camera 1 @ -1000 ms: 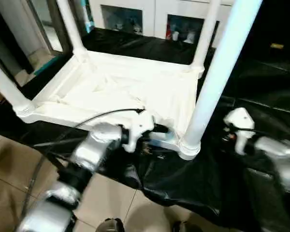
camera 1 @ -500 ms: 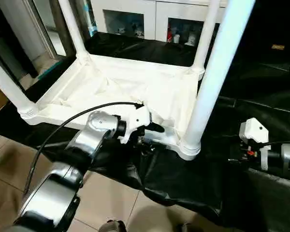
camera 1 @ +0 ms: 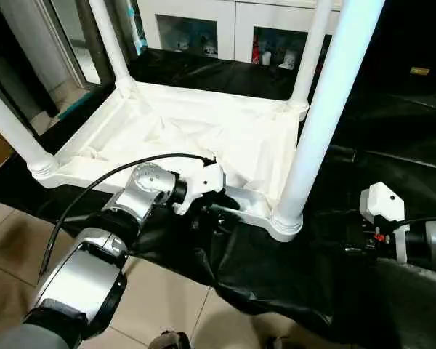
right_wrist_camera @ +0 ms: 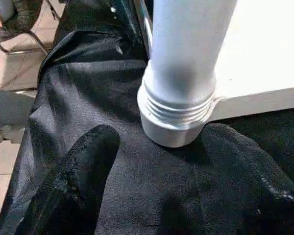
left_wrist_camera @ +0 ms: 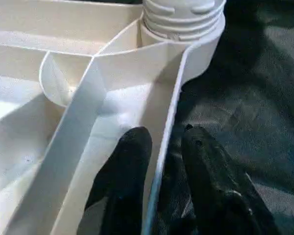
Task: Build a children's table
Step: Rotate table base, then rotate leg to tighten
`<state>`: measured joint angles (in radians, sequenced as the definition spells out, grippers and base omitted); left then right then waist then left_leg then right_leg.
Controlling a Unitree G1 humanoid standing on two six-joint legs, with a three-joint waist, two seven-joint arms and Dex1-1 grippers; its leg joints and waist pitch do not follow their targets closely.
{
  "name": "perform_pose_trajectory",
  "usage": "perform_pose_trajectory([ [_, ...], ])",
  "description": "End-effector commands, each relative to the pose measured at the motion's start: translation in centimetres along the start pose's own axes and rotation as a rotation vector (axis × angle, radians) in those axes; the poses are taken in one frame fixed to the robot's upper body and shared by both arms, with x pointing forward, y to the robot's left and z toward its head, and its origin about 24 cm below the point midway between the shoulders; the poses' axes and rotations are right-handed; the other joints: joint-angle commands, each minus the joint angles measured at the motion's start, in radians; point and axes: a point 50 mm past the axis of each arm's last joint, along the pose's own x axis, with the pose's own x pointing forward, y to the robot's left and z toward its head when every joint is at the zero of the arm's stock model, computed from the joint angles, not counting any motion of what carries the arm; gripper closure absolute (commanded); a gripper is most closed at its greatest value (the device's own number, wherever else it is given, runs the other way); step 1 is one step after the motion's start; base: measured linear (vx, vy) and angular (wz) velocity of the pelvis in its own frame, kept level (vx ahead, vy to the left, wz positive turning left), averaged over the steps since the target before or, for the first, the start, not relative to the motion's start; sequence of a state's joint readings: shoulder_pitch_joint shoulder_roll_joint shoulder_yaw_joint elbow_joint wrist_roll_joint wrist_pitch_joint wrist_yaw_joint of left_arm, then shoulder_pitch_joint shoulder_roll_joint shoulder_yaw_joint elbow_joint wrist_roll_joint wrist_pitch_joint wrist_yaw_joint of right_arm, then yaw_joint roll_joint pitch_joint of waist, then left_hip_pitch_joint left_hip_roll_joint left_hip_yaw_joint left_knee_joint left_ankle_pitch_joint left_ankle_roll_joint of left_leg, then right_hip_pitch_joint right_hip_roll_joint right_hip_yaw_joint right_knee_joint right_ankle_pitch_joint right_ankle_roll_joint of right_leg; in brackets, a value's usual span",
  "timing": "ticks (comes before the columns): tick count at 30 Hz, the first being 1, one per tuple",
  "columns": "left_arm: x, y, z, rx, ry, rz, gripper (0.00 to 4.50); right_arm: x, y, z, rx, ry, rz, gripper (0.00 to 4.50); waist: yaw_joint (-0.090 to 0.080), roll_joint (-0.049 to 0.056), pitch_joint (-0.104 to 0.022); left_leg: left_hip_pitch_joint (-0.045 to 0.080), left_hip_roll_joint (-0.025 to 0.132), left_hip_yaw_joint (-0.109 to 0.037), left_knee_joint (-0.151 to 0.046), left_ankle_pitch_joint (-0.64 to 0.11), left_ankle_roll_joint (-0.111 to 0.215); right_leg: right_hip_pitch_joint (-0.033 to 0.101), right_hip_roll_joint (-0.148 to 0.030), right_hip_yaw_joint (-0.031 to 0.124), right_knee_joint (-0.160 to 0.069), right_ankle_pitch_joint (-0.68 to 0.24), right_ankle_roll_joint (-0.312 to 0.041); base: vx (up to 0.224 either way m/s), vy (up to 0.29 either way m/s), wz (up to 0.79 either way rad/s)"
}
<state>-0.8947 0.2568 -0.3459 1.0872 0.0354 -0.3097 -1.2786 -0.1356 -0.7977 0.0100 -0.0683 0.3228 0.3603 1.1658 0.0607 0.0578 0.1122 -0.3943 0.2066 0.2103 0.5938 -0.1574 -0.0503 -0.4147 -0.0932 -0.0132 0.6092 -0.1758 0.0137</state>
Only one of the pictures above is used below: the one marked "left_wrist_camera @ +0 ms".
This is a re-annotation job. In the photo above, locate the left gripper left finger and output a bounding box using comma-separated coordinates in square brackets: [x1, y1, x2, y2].
[76, 126, 153, 235]

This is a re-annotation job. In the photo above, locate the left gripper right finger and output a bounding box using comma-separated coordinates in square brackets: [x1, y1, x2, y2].
[180, 124, 281, 235]

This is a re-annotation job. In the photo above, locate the white plastic table leg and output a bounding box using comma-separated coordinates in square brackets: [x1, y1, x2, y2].
[141, 0, 226, 44]

